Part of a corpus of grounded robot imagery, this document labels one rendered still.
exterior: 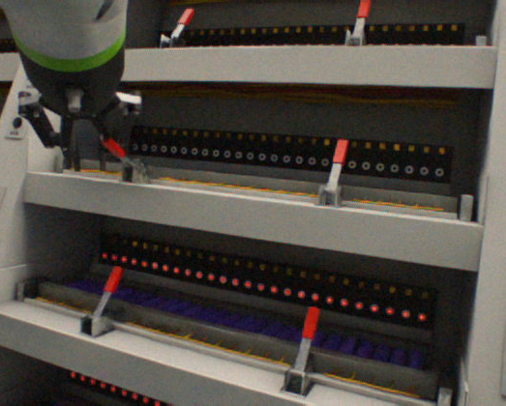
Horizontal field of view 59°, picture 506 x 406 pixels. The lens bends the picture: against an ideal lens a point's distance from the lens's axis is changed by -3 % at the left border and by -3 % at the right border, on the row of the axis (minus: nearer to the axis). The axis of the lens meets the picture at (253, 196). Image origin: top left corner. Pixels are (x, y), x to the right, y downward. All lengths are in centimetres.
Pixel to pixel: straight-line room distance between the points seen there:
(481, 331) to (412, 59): 30
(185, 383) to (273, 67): 39
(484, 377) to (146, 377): 35
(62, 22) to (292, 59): 32
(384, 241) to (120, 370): 34
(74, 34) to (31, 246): 46
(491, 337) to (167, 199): 38
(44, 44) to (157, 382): 37
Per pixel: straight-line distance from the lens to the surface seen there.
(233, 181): 61
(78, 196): 67
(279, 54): 60
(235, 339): 58
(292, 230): 51
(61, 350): 64
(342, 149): 55
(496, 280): 48
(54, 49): 38
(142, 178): 63
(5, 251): 74
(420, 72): 56
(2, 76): 90
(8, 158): 78
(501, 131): 52
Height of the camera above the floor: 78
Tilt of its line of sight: 13 degrees up
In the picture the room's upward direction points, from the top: 12 degrees clockwise
